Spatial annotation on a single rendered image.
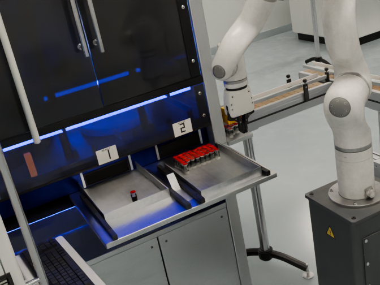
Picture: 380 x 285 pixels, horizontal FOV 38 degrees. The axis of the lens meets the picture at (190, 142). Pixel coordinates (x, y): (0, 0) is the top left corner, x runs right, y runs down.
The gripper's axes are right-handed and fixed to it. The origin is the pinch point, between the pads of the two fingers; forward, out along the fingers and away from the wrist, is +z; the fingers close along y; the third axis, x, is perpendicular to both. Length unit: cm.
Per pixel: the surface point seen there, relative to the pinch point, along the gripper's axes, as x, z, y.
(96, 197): -35, 22, 50
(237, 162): -18.2, 22.2, -4.7
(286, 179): -133, 110, -100
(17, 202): 14, -9, 82
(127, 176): -43, 22, 34
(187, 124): -39.1, 7.8, 4.6
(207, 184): -11.1, 22.2, 13.1
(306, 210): -91, 110, -85
